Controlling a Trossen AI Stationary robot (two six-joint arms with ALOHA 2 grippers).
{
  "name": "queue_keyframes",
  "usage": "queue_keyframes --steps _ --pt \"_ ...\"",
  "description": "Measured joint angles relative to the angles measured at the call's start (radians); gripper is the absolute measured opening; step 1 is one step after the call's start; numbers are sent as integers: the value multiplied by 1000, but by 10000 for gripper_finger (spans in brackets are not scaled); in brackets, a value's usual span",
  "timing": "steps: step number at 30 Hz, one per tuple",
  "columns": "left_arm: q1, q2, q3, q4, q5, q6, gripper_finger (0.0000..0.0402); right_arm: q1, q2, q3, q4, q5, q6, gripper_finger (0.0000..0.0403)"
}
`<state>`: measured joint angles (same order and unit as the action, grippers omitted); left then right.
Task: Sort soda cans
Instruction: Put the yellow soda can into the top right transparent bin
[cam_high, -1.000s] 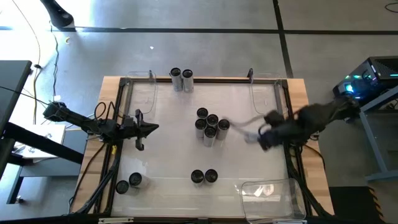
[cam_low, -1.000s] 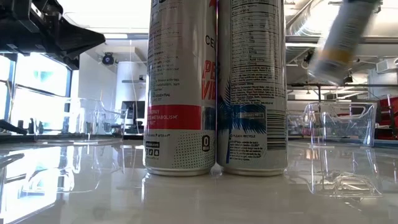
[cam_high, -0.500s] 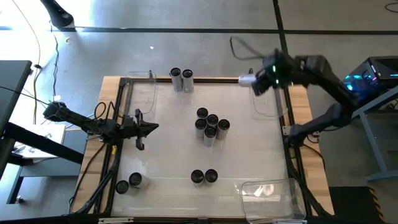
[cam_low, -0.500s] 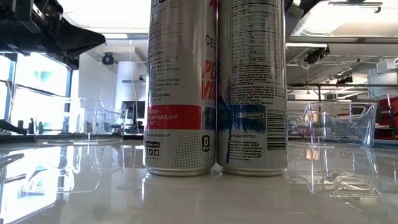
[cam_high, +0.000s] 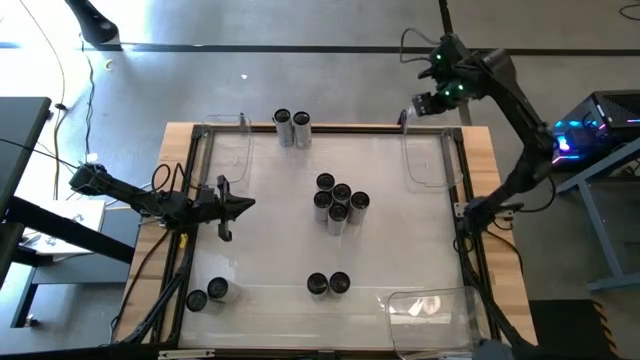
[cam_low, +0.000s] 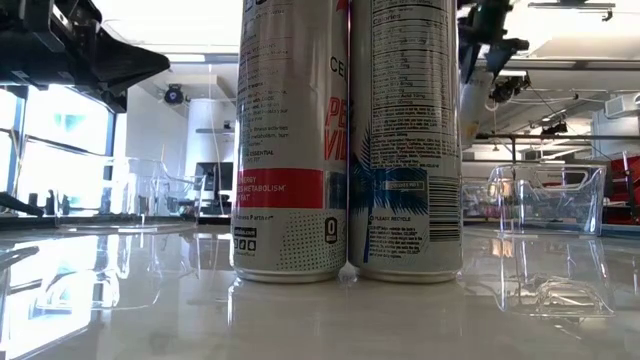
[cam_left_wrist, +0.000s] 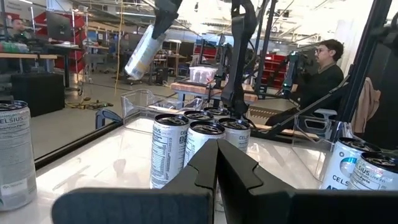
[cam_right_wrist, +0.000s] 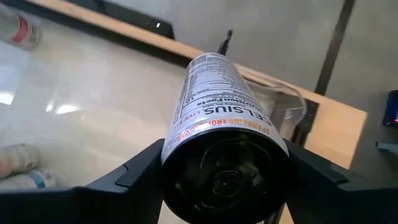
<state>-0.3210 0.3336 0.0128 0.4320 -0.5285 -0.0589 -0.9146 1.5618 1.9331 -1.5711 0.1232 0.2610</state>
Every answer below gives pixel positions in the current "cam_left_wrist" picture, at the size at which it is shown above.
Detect black aluminium table frame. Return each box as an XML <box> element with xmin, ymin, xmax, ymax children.
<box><xmin>34</xmin><ymin>0</ymin><xmax>398</xmax><ymax>170</ymax></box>

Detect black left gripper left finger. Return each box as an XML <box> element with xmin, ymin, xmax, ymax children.
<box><xmin>51</xmin><ymin>139</ymin><xmax>219</xmax><ymax>224</ymax></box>

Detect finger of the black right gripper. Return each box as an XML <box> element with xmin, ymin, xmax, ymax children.
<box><xmin>151</xmin><ymin>0</ymin><xmax>184</xmax><ymax>40</ymax></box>

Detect yellow hanging cable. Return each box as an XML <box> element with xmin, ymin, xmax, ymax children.
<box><xmin>113</xmin><ymin>0</ymin><xmax>124</xmax><ymax>96</ymax></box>

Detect person at desk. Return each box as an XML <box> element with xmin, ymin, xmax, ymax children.
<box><xmin>8</xmin><ymin>17</ymin><xmax>32</xmax><ymax>41</ymax></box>

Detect red storage bins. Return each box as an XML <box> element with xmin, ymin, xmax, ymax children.
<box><xmin>193</xmin><ymin>45</ymin><xmax>218</xmax><ymax>60</ymax></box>
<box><xmin>262</xmin><ymin>53</ymin><xmax>289</xmax><ymax>90</ymax></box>

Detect cables on floor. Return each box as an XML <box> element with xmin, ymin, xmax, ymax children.
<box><xmin>64</xmin><ymin>96</ymin><xmax>114</xmax><ymax>110</ymax></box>

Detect red storage shelving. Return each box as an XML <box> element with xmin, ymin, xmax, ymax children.
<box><xmin>33</xmin><ymin>11</ymin><xmax>87</xmax><ymax>74</ymax></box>

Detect seated person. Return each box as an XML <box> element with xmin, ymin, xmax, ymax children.
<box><xmin>266</xmin><ymin>39</ymin><xmax>345</xmax><ymax>127</ymax></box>

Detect red peach Celsius can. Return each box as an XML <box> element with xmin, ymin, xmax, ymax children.
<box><xmin>347</xmin><ymin>151</ymin><xmax>398</xmax><ymax>191</ymax></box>
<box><xmin>0</xmin><ymin>100</ymin><xmax>38</xmax><ymax>212</ymax></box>
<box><xmin>183</xmin><ymin>110</ymin><xmax>215</xmax><ymax>124</ymax></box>

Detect beige hanging cloth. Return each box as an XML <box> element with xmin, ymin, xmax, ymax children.
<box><xmin>351</xmin><ymin>77</ymin><xmax>382</xmax><ymax>134</ymax></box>

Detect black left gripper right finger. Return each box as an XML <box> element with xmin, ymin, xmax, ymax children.
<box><xmin>217</xmin><ymin>139</ymin><xmax>398</xmax><ymax>224</ymax></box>

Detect silver can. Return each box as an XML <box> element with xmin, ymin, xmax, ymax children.
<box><xmin>124</xmin><ymin>24</ymin><xmax>167</xmax><ymax>81</ymax></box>
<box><xmin>149</xmin><ymin>113</ymin><xmax>190</xmax><ymax>190</ymax></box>

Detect clear plastic container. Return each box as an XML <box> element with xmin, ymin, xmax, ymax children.
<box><xmin>188</xmin><ymin>65</ymin><xmax>219</xmax><ymax>85</ymax></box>

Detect black floor cabinet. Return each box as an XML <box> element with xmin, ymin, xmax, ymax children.
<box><xmin>11</xmin><ymin>72</ymin><xmax>65</xmax><ymax>118</ymax></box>

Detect black edge clamp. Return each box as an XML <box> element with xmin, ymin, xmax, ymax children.
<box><xmin>95</xmin><ymin>108</ymin><xmax>124</xmax><ymax>130</ymax></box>

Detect wooden background table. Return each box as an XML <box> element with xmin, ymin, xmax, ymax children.
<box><xmin>170</xmin><ymin>81</ymin><xmax>259</xmax><ymax>105</ymax></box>

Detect wooden desk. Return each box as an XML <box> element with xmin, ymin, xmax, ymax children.
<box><xmin>0</xmin><ymin>52</ymin><xmax>58</xmax><ymax>74</ymax></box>

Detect black computer monitor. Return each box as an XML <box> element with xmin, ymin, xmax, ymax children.
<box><xmin>45</xmin><ymin>11</ymin><xmax>74</xmax><ymax>42</ymax></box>

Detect clear plastic bin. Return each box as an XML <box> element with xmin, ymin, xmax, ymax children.
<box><xmin>290</xmin><ymin>114</ymin><xmax>355</xmax><ymax>183</ymax></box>
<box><xmin>120</xmin><ymin>88</ymin><xmax>205</xmax><ymax>133</ymax></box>

